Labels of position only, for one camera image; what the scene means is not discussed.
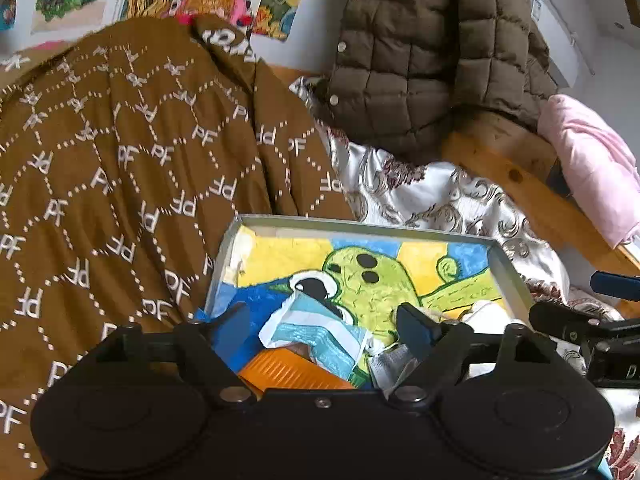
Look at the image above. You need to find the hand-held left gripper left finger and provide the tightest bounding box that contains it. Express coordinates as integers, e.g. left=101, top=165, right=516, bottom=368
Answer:
left=95, top=301, right=253, bottom=406

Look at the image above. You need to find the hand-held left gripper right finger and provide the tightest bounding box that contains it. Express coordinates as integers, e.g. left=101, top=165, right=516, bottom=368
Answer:
left=387, top=302, right=551, bottom=406

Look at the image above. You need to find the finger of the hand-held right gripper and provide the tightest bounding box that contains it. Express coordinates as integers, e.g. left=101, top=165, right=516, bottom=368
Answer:
left=529, top=301, right=640, bottom=347
left=590, top=271, right=640, bottom=304

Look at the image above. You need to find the grey box with cartoon painting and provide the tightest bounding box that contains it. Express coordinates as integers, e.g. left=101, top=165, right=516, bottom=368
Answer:
left=202, top=214, right=538, bottom=392

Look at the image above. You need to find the blue white mask packet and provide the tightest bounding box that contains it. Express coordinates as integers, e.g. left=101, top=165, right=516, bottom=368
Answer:
left=259, top=292, right=371, bottom=381

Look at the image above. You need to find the blue plastic bag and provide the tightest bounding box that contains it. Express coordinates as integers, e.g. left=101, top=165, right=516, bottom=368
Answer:
left=192, top=305, right=223, bottom=327

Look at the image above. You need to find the crumpled white wrapper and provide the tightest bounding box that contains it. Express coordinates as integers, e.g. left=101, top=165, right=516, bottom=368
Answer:
left=367, top=347, right=417, bottom=393

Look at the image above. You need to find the orange ridged packet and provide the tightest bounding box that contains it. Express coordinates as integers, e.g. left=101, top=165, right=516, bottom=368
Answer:
left=237, top=347, right=356, bottom=392

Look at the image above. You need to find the white sock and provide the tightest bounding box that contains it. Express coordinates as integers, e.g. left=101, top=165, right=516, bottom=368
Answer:
left=460, top=300, right=526, bottom=329

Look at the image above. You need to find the pink blanket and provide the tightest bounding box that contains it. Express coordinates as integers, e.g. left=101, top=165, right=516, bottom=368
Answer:
left=537, top=94, right=640, bottom=250

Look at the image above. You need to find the white floral satin quilt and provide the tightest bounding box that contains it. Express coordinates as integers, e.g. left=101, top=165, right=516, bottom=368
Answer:
left=290, top=76, right=640, bottom=480

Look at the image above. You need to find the brown patterned blanket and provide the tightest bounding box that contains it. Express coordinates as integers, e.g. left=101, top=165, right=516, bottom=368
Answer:
left=0, top=15, right=361, bottom=480

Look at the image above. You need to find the brown puffer jacket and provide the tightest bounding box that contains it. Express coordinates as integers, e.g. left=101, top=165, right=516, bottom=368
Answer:
left=312, top=0, right=558, bottom=163

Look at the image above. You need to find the yellow green cartoon poster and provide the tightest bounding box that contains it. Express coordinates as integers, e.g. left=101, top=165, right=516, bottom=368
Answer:
left=250, top=0, right=313, bottom=43

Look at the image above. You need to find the wooden bed rail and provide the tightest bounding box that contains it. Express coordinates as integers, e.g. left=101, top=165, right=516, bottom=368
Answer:
left=440, top=110, right=640, bottom=306

